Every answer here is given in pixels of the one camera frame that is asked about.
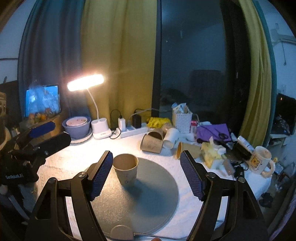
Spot brown paper cup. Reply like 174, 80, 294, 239
175, 142, 201, 159
148, 128, 164, 140
113, 154, 139, 186
140, 134, 163, 154

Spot brown paper cup front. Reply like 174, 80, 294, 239
175, 142, 201, 159

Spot brown paper cup lying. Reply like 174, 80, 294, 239
148, 128, 164, 140

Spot white paper cup green print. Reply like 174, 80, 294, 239
163, 128, 180, 150

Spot pink flower paper cup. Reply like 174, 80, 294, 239
162, 122, 174, 134

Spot tablet screen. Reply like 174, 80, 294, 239
24, 84, 61, 118

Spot blue grey bowl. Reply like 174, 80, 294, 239
62, 116, 91, 138

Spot white desk lamp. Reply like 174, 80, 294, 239
67, 74, 112, 140

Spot white cartoon mug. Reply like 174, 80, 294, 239
247, 146, 275, 178

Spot white charger plug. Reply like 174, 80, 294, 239
118, 118, 126, 132

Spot blue curtain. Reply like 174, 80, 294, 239
17, 1, 90, 116

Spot yellow crumpled wrapper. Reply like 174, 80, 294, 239
201, 137, 226, 169

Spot white power strip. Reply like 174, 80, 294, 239
116, 123, 149, 138

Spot small dark scissors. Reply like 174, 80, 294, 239
218, 132, 229, 140

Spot black power adapter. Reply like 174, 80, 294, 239
132, 113, 142, 128

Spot grey round mat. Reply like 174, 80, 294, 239
91, 158, 179, 237

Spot purple cloth pouch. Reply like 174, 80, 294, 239
196, 123, 232, 142

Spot yellow plastic bag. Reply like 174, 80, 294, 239
147, 117, 171, 128

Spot red white small box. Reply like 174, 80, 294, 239
190, 120, 198, 134

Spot yellow curtain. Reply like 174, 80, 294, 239
81, 1, 157, 128

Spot white plastic lattice basket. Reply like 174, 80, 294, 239
172, 107, 193, 133

